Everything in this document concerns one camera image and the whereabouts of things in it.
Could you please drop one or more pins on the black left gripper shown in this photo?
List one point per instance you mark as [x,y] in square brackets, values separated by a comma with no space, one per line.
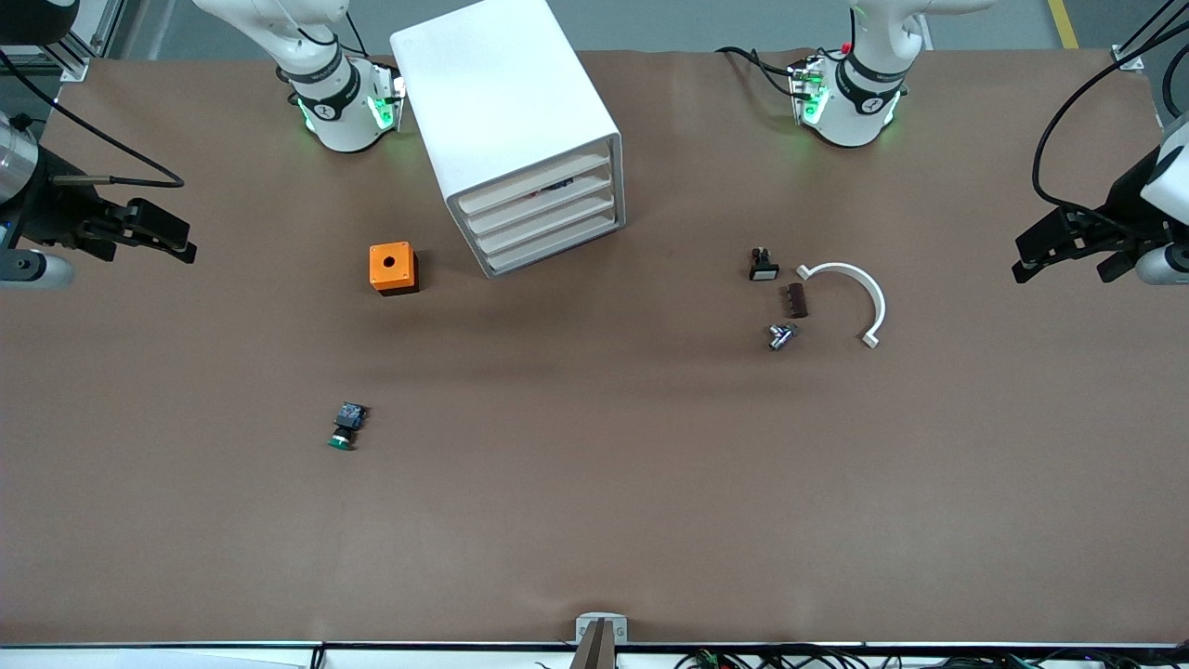
[1121,210]

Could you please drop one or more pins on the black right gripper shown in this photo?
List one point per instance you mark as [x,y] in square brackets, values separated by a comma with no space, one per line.
[58,216]

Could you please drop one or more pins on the cream plastic drawer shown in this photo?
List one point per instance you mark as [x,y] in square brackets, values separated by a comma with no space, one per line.
[543,238]
[539,219]
[536,204]
[520,189]

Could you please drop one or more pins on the red push button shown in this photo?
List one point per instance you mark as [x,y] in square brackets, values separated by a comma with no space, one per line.
[557,187]

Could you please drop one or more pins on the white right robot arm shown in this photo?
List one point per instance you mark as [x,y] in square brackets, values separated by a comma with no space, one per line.
[339,102]

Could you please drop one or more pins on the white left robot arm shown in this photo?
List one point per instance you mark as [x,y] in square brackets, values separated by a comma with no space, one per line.
[859,102]

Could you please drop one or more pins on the green push button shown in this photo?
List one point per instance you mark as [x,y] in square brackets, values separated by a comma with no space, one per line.
[346,427]

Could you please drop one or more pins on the white drawer cabinet housing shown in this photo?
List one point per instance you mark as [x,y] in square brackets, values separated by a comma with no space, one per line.
[502,93]

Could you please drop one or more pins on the white curved plastic arc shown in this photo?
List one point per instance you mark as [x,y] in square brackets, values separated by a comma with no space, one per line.
[881,308]

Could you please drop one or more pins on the brown terminal block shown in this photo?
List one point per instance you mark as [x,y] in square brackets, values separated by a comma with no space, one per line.
[797,301]

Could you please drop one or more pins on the silver metal fitting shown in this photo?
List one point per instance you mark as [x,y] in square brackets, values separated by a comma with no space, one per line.
[780,337]

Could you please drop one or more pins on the aluminium frame profile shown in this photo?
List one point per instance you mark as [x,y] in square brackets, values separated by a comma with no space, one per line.
[79,67]
[1127,60]

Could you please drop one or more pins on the orange button enclosure box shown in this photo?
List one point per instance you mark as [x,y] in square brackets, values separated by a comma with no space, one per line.
[390,265]

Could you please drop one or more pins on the black switch with white face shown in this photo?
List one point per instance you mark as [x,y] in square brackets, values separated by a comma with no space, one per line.
[764,269]

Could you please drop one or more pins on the grey bracket with post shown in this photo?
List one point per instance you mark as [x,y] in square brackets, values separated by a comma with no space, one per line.
[601,632]

